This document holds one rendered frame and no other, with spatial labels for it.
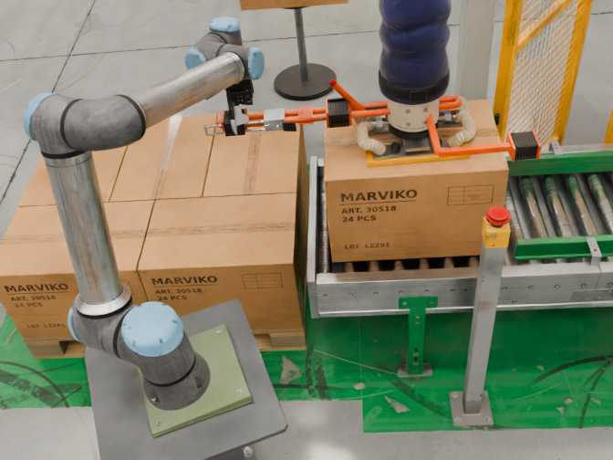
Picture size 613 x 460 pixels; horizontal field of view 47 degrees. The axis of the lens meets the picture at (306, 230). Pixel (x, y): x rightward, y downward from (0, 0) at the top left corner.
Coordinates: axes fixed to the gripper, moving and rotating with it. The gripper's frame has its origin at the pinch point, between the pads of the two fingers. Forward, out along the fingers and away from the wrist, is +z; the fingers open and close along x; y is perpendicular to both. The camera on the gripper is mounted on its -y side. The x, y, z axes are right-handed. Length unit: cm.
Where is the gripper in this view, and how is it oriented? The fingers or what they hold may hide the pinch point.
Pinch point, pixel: (235, 121)
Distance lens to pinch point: 239.5
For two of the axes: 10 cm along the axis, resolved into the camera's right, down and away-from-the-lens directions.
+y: 10.0, -0.6, -0.6
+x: 0.0, -7.0, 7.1
